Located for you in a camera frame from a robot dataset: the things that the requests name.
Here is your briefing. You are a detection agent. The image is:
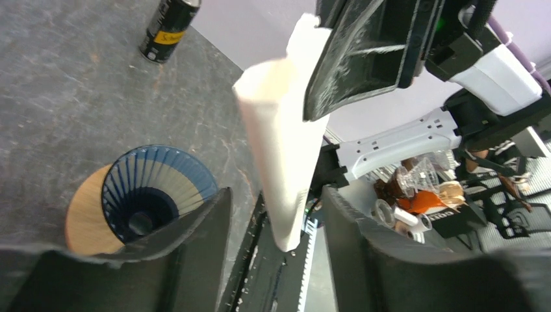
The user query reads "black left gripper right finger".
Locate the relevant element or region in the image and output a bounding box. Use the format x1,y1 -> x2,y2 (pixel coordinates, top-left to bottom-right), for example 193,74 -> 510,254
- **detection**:
322,187 -> 550,311

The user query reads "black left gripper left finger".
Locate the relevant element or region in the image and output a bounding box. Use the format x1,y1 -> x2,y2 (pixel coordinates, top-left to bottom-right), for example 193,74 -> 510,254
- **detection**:
1,188 -> 233,311

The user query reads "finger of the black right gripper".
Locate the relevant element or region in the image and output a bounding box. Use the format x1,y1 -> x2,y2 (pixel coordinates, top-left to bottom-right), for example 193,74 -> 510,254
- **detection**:
303,0 -> 444,121

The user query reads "blue ribbed dripper cone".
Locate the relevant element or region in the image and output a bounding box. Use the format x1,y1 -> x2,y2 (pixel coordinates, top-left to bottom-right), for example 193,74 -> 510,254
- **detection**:
101,145 -> 218,244

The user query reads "wooden dripper holder ring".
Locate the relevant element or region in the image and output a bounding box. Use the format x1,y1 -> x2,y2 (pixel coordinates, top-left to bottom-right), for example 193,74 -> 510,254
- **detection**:
64,163 -> 125,255

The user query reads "white paper coffee filter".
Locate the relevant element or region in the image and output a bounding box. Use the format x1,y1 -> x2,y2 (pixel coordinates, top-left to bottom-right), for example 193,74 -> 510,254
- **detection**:
233,13 -> 331,252

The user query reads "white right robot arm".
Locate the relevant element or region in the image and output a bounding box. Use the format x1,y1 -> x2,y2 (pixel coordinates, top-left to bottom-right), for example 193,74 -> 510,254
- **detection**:
303,1 -> 550,188

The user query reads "cluttered box of items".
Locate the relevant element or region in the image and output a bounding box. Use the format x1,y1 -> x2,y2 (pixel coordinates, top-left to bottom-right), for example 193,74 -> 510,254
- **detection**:
371,150 -> 487,243

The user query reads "black yellow drink can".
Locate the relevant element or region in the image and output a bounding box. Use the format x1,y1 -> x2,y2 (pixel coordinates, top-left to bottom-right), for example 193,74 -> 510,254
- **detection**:
139,0 -> 202,64

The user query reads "slotted aluminium cable rail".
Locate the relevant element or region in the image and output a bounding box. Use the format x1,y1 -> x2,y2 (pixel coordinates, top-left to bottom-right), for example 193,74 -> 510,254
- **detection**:
297,219 -> 318,312

